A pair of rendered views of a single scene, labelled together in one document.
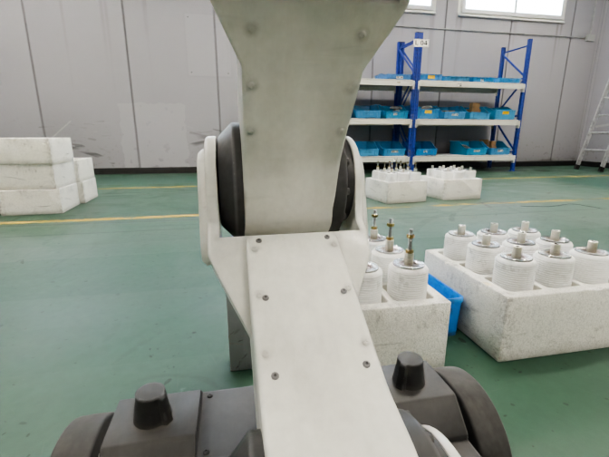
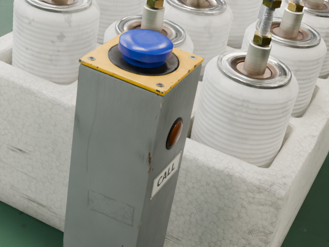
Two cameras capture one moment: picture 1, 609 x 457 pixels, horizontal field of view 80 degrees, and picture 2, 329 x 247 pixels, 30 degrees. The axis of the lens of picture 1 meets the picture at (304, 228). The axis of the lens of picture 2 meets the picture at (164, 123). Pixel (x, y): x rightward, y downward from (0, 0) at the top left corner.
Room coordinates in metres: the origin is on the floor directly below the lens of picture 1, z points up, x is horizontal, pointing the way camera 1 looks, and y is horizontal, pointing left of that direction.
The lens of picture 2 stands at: (0.58, 0.49, 0.52)
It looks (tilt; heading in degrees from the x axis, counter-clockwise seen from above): 32 degrees down; 302
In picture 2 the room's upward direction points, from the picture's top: 11 degrees clockwise
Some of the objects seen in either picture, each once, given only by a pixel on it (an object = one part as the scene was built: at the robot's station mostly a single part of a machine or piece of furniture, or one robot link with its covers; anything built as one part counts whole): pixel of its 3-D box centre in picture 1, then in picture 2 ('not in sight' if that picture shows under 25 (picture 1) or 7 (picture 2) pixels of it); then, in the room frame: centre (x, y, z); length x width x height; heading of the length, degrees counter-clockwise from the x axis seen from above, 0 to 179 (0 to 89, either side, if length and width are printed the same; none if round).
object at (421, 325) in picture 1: (346, 306); (174, 114); (0.94, -0.12, 0.09); 0.39 x 0.39 x 0.18; 11
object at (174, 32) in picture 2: not in sight; (150, 32); (0.92, 0.00, 0.25); 0.08 x 0.08 x 0.01
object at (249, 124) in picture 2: not in sight; (234, 143); (0.81, -0.02, 0.16); 0.10 x 0.10 x 0.18
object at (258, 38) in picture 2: not in sight; (262, 37); (0.81, -0.02, 0.29); 0.02 x 0.02 x 0.01; 56
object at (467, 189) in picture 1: (449, 186); not in sight; (3.42, -1.36, 0.09); 0.39 x 0.39 x 0.18; 14
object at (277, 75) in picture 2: not in sight; (253, 69); (0.81, -0.02, 0.25); 0.08 x 0.08 x 0.01
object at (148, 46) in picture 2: not in sight; (144, 51); (0.82, 0.15, 0.32); 0.04 x 0.04 x 0.02
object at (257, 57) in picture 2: not in sight; (257, 58); (0.81, -0.02, 0.26); 0.02 x 0.02 x 0.03
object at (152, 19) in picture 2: not in sight; (152, 20); (0.92, 0.00, 0.26); 0.02 x 0.02 x 0.03
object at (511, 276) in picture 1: (511, 289); not in sight; (0.90, -0.55, 0.16); 0.10 x 0.10 x 0.18
